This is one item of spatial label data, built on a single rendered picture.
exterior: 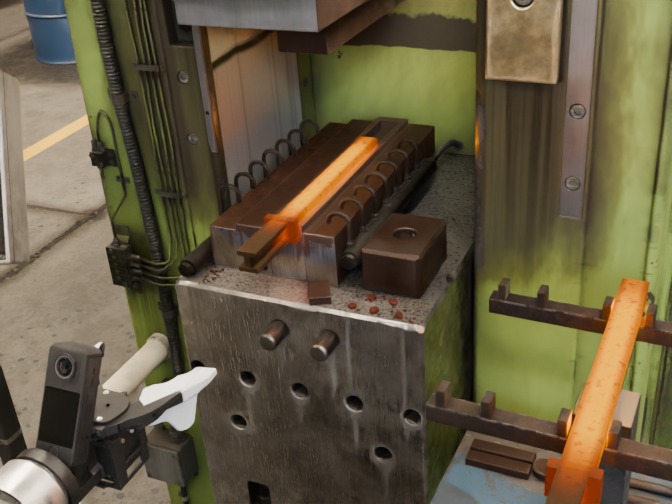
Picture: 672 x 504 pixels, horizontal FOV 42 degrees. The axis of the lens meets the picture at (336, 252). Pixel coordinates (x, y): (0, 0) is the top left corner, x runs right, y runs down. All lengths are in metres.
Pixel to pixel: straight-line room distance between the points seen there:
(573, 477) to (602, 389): 0.14
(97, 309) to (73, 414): 2.20
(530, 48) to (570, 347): 0.45
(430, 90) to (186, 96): 0.44
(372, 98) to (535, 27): 0.57
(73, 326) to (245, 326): 1.78
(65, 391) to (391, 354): 0.47
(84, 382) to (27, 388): 1.92
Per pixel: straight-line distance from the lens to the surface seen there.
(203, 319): 1.30
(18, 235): 1.38
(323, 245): 1.20
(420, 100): 1.60
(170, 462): 1.80
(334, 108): 1.68
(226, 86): 1.41
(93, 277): 3.26
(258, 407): 1.35
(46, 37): 5.87
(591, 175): 1.21
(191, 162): 1.45
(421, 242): 1.19
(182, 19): 1.18
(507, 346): 1.36
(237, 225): 1.26
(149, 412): 0.91
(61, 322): 3.05
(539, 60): 1.14
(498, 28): 1.14
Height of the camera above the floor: 1.56
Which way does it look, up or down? 29 degrees down
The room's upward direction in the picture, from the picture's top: 4 degrees counter-clockwise
